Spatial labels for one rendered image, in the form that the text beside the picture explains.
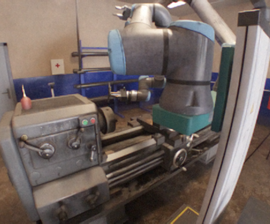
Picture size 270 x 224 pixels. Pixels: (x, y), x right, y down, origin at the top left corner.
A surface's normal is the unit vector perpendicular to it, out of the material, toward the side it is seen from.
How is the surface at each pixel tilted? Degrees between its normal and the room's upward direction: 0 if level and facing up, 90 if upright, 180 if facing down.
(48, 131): 90
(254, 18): 90
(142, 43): 75
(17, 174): 90
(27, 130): 90
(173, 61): 112
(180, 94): 70
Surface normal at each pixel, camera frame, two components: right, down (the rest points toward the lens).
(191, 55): -0.11, 0.35
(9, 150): 0.58, 0.26
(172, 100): -0.69, -0.11
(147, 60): -0.07, 0.66
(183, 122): -0.77, 0.20
